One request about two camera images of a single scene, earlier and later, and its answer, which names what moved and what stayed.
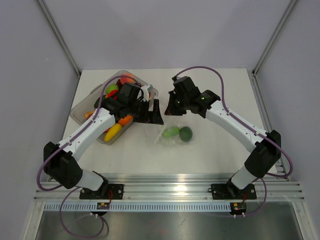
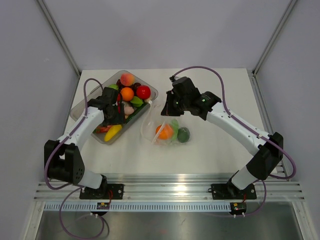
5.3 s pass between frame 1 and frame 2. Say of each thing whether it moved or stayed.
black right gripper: stayed
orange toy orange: moved
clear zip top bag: moved
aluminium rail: stayed
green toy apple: stayed
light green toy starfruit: moved
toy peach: stayed
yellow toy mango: stayed
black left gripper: moved
